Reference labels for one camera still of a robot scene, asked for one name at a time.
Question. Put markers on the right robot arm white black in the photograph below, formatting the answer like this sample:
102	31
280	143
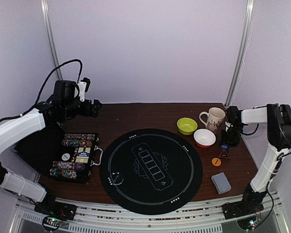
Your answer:
277	117

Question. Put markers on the black round poker mat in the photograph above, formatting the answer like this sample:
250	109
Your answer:
162	171

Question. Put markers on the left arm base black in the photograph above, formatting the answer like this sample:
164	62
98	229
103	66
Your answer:
53	208

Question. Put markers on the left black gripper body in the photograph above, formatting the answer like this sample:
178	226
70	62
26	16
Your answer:
85	111

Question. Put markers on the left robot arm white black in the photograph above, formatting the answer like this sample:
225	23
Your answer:
55	110

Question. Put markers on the right aluminium frame post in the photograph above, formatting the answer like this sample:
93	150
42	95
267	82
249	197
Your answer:
244	43

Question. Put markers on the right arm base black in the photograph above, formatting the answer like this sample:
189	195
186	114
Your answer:
251	201

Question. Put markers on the right circuit board with LEDs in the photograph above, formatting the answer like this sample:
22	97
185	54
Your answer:
248	224

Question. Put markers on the red black triangle button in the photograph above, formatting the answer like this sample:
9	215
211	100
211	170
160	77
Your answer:
224	155

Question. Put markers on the circuit board with leds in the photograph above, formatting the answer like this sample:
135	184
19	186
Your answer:
50	223
248	224

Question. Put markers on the front aluminium rail frame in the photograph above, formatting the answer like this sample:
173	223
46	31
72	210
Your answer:
195	217

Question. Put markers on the white decorated mug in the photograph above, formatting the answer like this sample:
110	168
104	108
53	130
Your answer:
215	117

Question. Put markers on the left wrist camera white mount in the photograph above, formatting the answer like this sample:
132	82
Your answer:
81	88

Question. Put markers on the clear acrylic dealer puck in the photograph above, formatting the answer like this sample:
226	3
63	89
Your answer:
116	178

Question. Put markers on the green bowl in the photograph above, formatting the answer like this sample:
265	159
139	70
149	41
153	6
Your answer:
187	126

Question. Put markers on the orange big blind button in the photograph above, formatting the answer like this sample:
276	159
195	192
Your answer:
216	162

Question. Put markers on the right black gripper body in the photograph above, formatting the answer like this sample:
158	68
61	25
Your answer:
229	140

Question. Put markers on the boxed playing card deck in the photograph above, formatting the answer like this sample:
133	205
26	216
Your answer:
81	155

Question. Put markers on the left circuit board with LEDs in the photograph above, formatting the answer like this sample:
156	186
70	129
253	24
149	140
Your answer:
50	223

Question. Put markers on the black poker chip case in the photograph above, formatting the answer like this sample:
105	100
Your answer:
41	148

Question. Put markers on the blue small blind button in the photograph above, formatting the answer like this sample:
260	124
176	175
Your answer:
224	147

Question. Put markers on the white orange bowl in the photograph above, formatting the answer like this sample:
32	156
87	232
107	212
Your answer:
204	138

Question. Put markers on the poker chip row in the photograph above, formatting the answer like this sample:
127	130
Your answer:
77	143
65	173
81	136
68	165

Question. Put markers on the grey playing card deck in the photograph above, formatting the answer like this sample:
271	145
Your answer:
221	183

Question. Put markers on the white dealer button in case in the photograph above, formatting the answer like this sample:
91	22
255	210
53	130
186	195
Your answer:
65	157

